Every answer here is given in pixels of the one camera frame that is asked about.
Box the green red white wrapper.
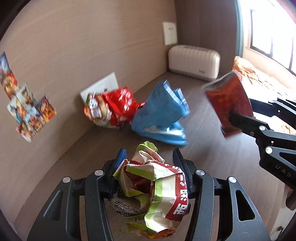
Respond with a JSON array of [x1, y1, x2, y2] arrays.
[[110, 141, 190, 239]]

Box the dark red small carton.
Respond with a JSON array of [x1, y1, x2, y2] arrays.
[[203, 71, 253, 137]]

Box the red white snack bag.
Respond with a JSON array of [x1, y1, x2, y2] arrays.
[[84, 87, 144, 128]]

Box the blue plastic bag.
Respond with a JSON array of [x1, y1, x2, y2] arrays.
[[131, 80, 190, 146]]

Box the orange bed blanket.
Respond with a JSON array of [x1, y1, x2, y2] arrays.
[[232, 56, 295, 135]]

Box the colourful sticker cluster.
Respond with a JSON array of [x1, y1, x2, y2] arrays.
[[1, 52, 57, 143]]

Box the white toaster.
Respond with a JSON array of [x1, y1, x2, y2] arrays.
[[168, 45, 221, 81]]

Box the dark framed window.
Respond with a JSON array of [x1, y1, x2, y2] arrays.
[[250, 9, 295, 75]]

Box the teal curtain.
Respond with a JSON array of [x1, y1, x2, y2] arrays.
[[234, 0, 244, 57]]

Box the lower white wall socket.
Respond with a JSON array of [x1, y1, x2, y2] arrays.
[[80, 72, 119, 103]]

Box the white wall socket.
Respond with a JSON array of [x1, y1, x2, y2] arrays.
[[163, 22, 178, 46], [80, 72, 119, 103]]

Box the upper white wall socket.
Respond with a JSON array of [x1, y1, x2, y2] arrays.
[[163, 22, 178, 46]]

